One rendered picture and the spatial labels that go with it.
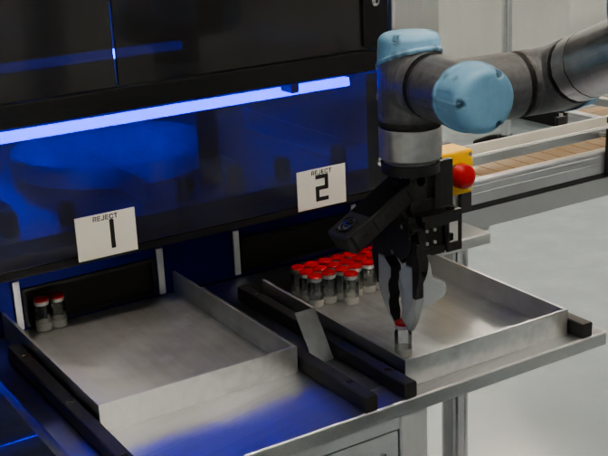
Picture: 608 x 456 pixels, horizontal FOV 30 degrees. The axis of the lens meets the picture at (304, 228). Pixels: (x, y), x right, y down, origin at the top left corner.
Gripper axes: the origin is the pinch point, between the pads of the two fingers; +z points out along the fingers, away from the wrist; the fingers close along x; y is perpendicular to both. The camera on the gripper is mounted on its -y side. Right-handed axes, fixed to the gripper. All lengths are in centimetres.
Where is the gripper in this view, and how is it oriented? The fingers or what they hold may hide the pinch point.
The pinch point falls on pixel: (399, 318)
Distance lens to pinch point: 142.1
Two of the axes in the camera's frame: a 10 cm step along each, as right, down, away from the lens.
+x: -5.3, -2.4, 8.1
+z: 0.4, 9.5, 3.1
